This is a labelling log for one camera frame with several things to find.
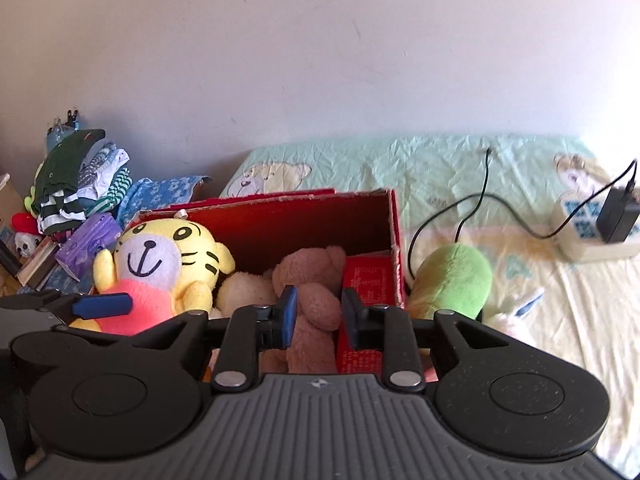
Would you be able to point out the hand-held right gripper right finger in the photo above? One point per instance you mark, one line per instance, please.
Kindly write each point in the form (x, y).
(352, 321)

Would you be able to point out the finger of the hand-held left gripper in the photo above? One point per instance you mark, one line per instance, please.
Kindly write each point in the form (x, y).
(102, 306)

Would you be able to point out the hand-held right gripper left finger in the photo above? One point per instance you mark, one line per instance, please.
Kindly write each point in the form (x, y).
(287, 316)

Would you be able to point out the brown bear plush toy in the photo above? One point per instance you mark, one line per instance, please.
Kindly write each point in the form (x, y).
(315, 300)

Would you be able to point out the yellow tiger plush toy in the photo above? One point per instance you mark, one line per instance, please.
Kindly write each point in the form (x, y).
(150, 260)

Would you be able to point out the red cardboard box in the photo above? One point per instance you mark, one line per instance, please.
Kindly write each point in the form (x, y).
(300, 225)

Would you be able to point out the green plush toy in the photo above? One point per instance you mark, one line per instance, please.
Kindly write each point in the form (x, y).
(450, 275)

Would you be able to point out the white rabbit plush toy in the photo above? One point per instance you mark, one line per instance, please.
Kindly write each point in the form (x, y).
(510, 324)

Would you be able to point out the purple tissue pack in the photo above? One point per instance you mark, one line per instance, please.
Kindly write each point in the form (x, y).
(90, 242)

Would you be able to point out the small red white plush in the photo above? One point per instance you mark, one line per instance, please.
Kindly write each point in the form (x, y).
(25, 235)

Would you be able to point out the blue floral cloth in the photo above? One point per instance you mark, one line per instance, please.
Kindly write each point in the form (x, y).
(160, 192)

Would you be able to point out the pile of folded clothes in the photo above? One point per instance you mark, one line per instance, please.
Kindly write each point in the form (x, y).
(70, 170)

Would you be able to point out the black clothes clips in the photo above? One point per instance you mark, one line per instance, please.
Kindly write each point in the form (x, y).
(67, 122)

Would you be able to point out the white power strip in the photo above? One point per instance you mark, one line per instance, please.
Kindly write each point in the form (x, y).
(575, 242)

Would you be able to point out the black power adapter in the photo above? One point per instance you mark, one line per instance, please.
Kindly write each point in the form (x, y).
(617, 217)

